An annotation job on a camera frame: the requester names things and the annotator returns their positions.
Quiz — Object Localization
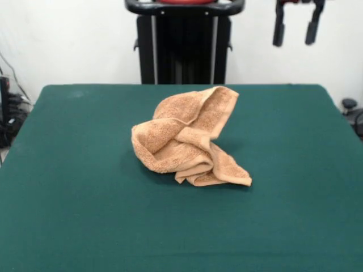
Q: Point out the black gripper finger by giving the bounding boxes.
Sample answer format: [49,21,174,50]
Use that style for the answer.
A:
[305,0,324,46]
[272,0,286,48]

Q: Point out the orange terry towel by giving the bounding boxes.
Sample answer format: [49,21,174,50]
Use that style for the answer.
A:
[130,86,252,188]

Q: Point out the black chair base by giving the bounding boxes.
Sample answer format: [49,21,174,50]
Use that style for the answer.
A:
[341,97,363,142]

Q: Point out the dark green table cloth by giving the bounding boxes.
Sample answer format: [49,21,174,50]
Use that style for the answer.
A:
[0,83,363,272]

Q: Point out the black equipment box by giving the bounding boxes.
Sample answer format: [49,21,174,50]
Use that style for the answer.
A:
[0,75,12,128]

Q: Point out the black robot pedestal with handle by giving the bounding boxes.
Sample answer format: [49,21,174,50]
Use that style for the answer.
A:
[124,0,245,85]

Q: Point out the grey cable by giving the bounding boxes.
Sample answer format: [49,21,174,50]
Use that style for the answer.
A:
[0,52,32,104]

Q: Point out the black cable bundle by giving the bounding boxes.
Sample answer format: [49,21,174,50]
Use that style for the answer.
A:
[0,93,35,148]

